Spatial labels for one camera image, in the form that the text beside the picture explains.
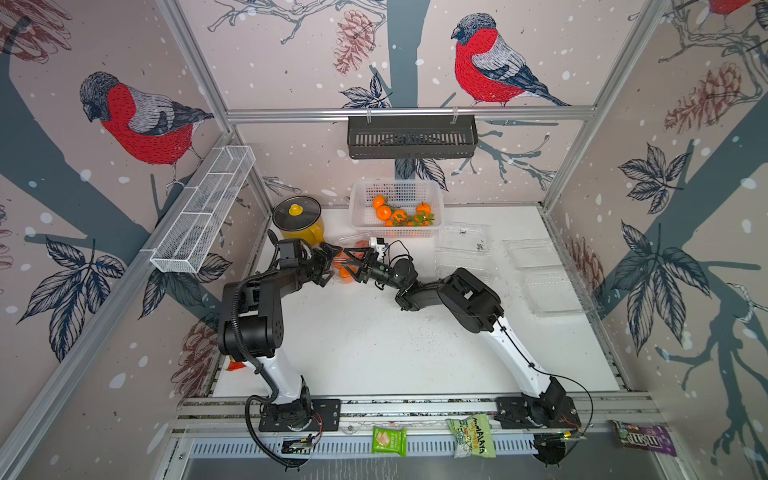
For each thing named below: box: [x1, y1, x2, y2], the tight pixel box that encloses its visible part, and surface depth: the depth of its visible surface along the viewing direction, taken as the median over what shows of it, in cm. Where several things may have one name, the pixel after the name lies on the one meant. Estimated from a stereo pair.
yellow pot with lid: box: [272, 196, 325, 246], surface depth 105 cm
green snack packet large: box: [445, 414, 497, 458], surface depth 71 cm
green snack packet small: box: [372, 426, 407, 457], surface depth 71 cm
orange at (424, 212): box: [414, 201, 435, 221], surface depth 113 cm
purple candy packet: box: [608, 420, 677, 457], surface depth 71 cm
